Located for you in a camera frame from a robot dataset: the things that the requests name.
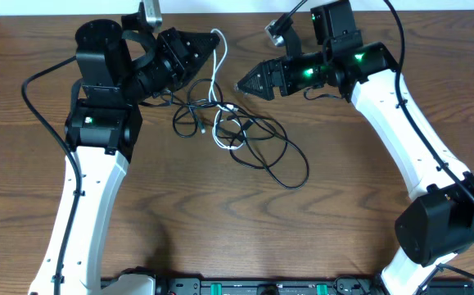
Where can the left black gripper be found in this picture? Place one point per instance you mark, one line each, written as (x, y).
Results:
(181, 45)

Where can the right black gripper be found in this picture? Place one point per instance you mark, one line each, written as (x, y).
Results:
(282, 65)

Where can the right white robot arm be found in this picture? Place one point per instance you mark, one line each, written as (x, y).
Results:
(439, 222)

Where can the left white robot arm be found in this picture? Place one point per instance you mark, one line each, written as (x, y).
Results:
(122, 64)

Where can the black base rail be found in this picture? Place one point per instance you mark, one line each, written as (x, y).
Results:
(194, 286)

